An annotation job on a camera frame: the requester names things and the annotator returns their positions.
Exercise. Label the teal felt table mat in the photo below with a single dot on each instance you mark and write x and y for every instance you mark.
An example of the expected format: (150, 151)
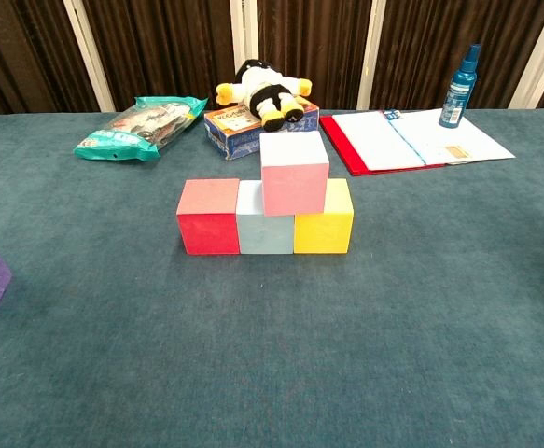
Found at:
(271, 350)

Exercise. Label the blue spray bottle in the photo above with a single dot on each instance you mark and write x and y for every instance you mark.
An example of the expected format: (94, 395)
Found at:
(458, 98)

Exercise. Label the blue cardboard box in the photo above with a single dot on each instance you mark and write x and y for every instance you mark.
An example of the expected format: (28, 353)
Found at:
(234, 135)

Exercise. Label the yellow foam cube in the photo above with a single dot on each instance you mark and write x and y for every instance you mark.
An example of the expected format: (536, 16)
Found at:
(323, 231)

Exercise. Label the open red folder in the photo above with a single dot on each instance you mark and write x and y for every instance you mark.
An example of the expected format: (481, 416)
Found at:
(383, 140)

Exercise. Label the light blue foam cube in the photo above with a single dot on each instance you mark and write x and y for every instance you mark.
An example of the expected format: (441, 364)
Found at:
(264, 235)

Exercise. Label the pink foam cube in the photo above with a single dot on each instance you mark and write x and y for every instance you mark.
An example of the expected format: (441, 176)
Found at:
(295, 182)

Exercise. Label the red foam cube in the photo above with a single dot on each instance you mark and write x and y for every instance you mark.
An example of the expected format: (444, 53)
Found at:
(208, 228)

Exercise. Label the teal snack bag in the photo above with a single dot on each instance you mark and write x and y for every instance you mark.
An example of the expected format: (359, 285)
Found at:
(136, 130)

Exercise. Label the penguin plush toy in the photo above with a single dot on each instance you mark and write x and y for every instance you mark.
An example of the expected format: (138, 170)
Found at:
(264, 91)

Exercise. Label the white frame post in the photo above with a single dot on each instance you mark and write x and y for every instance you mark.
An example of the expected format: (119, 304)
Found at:
(542, 56)
(87, 51)
(242, 32)
(371, 51)

